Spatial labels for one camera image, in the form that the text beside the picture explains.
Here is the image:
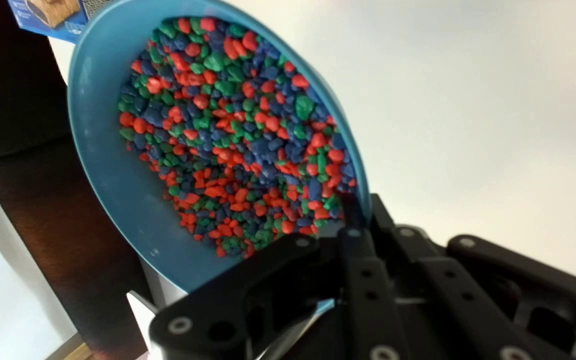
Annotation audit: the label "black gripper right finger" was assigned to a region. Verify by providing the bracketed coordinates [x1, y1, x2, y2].
[369, 193, 576, 360]

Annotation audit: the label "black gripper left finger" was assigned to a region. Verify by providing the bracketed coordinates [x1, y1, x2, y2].
[145, 193, 411, 360]

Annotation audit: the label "multicoloured candy pieces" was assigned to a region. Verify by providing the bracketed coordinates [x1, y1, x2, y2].
[114, 17, 359, 261]

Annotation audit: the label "blue plastic bowl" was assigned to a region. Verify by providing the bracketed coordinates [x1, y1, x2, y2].
[65, 0, 373, 297]

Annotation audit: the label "blue cracker box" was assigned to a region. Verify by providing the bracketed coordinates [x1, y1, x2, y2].
[5, 0, 114, 47]

